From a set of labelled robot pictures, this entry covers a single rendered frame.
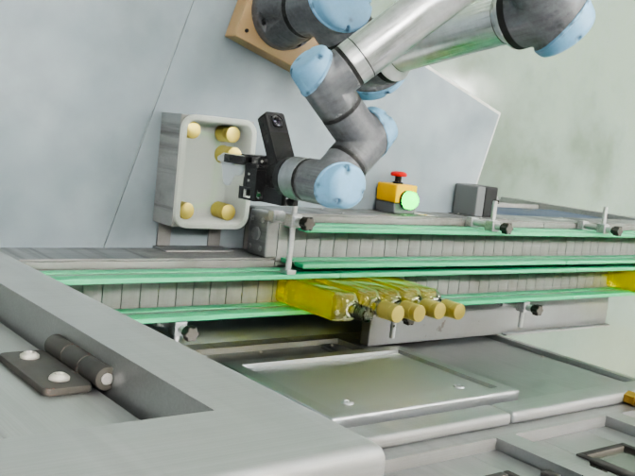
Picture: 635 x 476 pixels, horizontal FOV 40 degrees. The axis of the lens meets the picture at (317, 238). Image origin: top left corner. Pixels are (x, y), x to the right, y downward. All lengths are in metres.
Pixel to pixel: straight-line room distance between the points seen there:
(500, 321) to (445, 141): 0.50
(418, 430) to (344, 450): 1.16
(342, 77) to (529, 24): 0.33
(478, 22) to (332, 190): 0.42
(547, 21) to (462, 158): 0.89
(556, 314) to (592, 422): 0.83
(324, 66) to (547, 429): 0.76
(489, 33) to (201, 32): 0.59
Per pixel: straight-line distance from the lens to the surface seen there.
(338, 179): 1.40
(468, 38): 1.62
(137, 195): 1.79
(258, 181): 1.57
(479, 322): 2.32
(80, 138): 1.73
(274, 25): 1.83
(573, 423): 1.72
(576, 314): 2.64
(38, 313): 0.48
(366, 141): 1.46
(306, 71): 1.41
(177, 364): 0.39
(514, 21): 1.55
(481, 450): 1.54
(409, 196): 2.10
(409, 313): 1.73
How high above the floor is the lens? 2.34
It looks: 51 degrees down
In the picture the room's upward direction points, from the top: 105 degrees clockwise
